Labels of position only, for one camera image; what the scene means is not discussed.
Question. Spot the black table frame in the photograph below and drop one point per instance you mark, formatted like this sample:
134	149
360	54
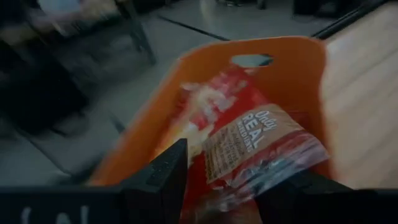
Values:
342	21

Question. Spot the red popcorn bag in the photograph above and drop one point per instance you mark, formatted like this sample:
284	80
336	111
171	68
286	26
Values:
248	140
224	90

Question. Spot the orange plastic basket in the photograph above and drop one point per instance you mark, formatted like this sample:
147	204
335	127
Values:
202	62

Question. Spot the black desk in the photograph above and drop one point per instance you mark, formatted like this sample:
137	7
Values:
46	77

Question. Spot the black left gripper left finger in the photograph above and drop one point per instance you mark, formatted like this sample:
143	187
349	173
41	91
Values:
161	186

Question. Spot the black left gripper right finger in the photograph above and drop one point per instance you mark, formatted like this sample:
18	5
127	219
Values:
304	199

